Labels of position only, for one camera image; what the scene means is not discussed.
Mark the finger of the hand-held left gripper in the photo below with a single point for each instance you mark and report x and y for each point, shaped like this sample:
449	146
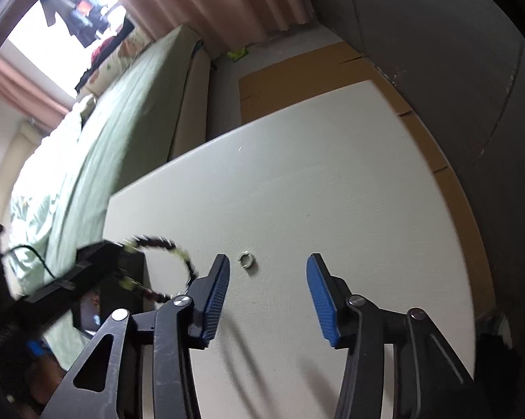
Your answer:
88	264

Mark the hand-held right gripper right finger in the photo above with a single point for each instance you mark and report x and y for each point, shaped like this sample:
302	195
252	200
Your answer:
323	305

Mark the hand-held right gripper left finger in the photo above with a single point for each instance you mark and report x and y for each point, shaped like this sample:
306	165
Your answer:
213	303

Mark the light green quilt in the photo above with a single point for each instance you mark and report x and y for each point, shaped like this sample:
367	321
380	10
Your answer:
40	200

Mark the bed with green blanket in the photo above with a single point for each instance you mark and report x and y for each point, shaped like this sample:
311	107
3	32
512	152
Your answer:
127	139

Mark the pink curtain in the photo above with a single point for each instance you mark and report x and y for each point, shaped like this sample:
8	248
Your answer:
210	0
22	83

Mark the flat brown cardboard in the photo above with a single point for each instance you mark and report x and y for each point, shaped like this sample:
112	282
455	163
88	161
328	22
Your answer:
288	83

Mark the small green wrapper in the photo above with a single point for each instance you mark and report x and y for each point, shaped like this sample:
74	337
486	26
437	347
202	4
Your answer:
238	53

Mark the hanging dark clothes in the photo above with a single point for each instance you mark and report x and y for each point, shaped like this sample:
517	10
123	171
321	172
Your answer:
81	8

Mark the dark grey wardrobe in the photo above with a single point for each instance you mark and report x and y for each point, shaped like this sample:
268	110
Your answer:
441	52

